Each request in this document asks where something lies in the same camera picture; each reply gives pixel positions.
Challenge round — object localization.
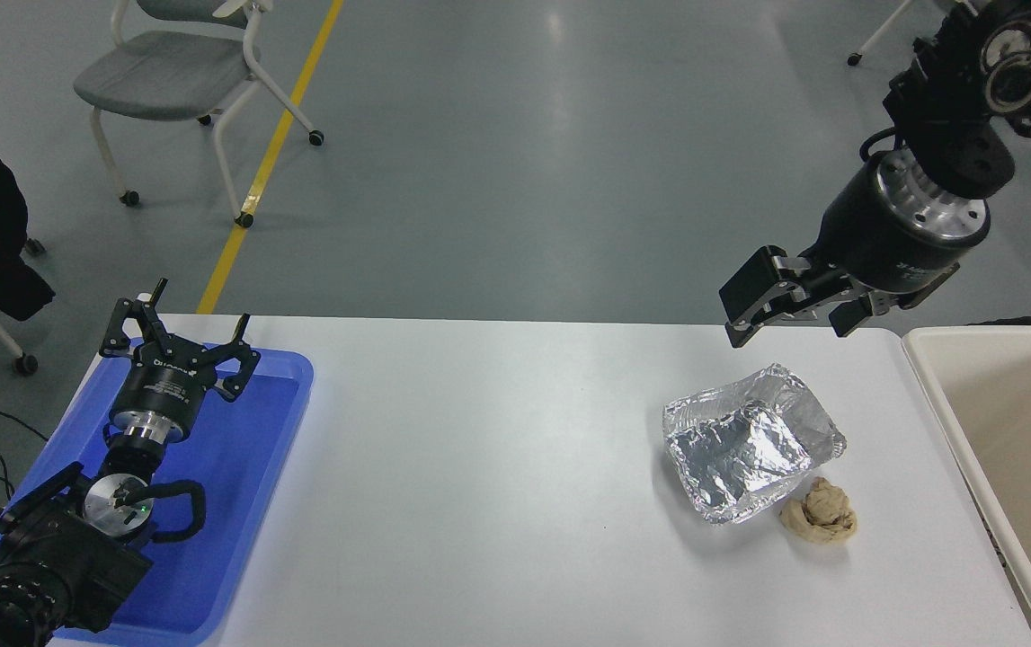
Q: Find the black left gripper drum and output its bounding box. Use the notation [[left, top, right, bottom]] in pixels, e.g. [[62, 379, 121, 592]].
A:
[[111, 346, 217, 430]]

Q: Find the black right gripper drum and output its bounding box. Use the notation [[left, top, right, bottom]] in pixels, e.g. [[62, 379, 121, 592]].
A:
[[815, 156, 991, 311]]

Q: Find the foil tray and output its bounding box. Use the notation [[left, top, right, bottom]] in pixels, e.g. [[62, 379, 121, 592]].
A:
[[662, 362, 849, 527]]

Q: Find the blue plastic tray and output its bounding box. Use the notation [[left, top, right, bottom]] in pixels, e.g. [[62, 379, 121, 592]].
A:
[[0, 337, 315, 647]]

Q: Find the white-framed wheeled chair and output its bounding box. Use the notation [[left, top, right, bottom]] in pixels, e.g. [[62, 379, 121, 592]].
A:
[[847, 0, 917, 67]]

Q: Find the large pale bin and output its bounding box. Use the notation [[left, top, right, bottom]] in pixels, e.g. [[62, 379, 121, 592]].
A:
[[902, 325, 1031, 647]]

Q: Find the grey chair with white frame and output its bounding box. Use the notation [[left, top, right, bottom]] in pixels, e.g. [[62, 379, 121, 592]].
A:
[[73, 0, 325, 228]]

